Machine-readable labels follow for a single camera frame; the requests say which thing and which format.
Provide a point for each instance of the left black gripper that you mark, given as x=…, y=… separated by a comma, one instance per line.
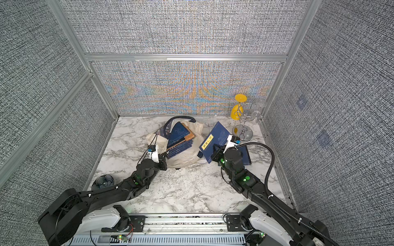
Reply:
x=162, y=164

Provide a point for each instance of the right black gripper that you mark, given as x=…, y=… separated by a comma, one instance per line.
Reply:
x=219, y=154

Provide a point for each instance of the blue book yellow label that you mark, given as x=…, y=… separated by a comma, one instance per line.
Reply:
x=245, y=156
x=217, y=137

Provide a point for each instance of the cream canvas tote bag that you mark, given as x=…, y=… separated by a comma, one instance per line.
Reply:
x=161, y=136

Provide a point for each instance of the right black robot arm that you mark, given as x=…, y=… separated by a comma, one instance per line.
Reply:
x=269, y=214

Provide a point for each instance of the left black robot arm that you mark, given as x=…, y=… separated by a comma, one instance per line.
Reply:
x=60, y=221

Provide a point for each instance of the blue book stack in bag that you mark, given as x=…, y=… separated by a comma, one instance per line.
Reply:
x=180, y=139

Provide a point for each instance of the dark round cup cluster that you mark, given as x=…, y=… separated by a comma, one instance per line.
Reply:
x=102, y=182

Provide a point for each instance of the yellow wine glass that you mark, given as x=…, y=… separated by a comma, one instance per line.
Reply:
x=237, y=110

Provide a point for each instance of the clear wine glass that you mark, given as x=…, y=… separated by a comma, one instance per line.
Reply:
x=258, y=107

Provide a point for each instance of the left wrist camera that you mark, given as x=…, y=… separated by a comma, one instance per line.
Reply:
x=152, y=153

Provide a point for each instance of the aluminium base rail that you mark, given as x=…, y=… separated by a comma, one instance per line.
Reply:
x=193, y=229

